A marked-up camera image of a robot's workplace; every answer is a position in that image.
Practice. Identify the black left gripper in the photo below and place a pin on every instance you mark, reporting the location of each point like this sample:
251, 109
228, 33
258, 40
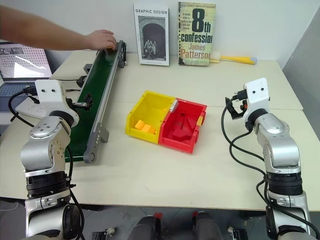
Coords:
76, 103

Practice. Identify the white power strip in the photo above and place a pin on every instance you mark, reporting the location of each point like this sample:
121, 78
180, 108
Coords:
31, 110

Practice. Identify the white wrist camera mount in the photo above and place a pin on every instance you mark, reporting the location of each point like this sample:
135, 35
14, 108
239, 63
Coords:
48, 91
257, 97

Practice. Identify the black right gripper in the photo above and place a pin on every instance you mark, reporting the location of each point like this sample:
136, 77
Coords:
240, 100

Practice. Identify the red plastic bin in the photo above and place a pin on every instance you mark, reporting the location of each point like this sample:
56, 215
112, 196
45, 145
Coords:
185, 125

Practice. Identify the person's bare forearm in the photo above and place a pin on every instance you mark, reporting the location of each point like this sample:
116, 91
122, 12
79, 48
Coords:
37, 30

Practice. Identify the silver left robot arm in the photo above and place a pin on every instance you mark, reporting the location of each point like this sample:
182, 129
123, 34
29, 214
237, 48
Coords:
47, 155

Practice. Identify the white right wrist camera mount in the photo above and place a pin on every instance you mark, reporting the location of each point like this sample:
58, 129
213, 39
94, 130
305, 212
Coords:
257, 97

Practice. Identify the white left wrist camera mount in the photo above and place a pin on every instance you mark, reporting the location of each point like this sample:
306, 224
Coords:
48, 91

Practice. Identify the green conveyor belt grey frame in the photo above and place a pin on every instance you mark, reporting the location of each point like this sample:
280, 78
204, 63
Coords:
96, 87

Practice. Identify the graphic design book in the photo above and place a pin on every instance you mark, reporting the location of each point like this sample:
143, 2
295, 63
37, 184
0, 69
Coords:
151, 37

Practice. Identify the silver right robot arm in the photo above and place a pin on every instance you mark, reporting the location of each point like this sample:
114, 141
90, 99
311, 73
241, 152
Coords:
280, 160

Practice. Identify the open laptop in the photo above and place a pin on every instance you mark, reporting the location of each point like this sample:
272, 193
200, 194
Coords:
15, 75

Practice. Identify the yellow plastic bin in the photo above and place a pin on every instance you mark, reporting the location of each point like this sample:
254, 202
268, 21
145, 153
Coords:
150, 115

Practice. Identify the dark rounded shape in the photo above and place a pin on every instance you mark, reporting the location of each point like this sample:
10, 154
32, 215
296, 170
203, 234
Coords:
145, 228
208, 227

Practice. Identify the person's bare right hand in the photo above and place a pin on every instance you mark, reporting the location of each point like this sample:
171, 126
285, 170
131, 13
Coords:
100, 38

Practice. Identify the red block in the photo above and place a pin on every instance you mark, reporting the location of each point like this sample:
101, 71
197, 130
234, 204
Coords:
181, 137

